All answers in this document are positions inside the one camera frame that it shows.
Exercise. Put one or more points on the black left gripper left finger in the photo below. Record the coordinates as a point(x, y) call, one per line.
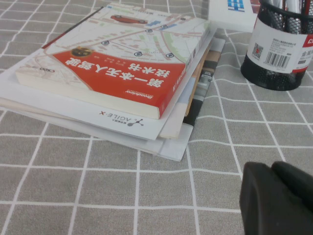
point(266, 210)

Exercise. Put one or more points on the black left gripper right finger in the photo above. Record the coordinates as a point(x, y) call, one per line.
point(298, 183)

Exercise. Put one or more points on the black mesh pen holder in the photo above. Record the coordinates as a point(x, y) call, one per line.
point(271, 76)

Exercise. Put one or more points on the slim red pen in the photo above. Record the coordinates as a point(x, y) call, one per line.
point(306, 12)

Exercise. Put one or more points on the white booklet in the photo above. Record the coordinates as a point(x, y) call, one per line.
point(171, 149)

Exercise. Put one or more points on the thin tan-covered book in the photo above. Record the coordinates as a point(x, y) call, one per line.
point(171, 129)

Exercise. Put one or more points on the magazine with dark photos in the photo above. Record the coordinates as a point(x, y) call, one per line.
point(207, 73)

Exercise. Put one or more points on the grey checked tablecloth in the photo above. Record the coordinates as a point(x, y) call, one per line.
point(97, 193)

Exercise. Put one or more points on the grey marker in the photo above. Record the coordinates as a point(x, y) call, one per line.
point(292, 5)

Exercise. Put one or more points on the white AgileX brochure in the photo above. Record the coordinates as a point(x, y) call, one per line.
point(110, 122)

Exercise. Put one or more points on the white HEEC conference book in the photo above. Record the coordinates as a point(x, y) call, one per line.
point(220, 14)

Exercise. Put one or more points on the red and white map book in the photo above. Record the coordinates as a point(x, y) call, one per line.
point(117, 78)

